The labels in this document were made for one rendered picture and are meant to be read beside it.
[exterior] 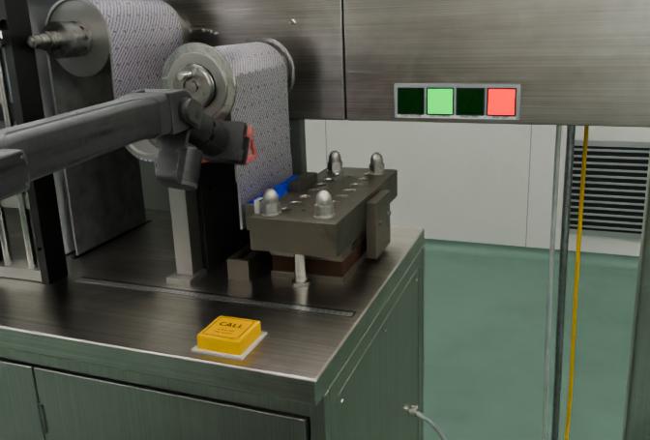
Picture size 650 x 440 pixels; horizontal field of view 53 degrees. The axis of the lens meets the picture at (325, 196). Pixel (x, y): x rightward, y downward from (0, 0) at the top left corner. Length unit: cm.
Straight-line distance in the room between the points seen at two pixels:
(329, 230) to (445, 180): 278
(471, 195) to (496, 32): 255
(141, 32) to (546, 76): 78
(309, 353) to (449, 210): 298
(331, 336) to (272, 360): 11
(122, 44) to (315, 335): 65
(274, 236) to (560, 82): 61
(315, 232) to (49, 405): 53
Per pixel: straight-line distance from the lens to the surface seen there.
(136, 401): 112
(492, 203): 383
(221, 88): 115
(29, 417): 129
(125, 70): 131
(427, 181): 386
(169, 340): 103
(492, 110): 135
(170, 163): 99
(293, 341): 99
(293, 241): 112
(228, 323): 101
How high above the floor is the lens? 136
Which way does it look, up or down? 15 degrees down
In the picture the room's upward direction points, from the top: 2 degrees counter-clockwise
